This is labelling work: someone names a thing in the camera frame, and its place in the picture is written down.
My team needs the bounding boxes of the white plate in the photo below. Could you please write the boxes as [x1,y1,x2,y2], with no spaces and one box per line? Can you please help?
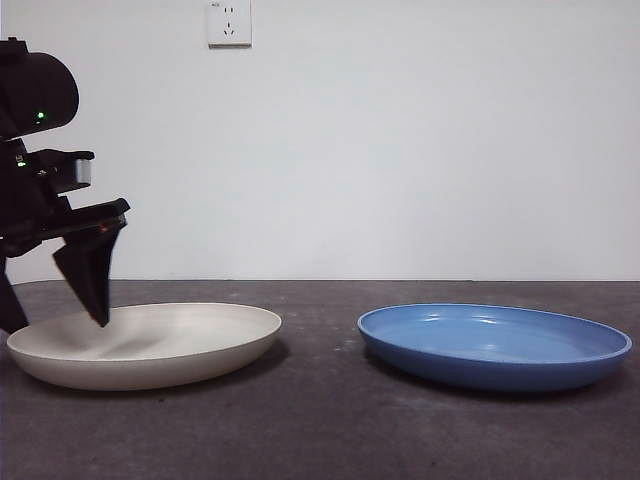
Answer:
[5,301,283,392]

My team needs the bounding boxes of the blue plate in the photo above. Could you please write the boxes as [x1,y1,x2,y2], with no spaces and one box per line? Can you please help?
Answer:
[357,302,633,393]

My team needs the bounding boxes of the white wall socket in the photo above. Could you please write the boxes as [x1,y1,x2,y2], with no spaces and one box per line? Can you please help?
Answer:
[207,0,253,50]

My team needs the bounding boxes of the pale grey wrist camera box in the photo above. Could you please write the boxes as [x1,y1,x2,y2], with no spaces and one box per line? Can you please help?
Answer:
[72,152,96,186]

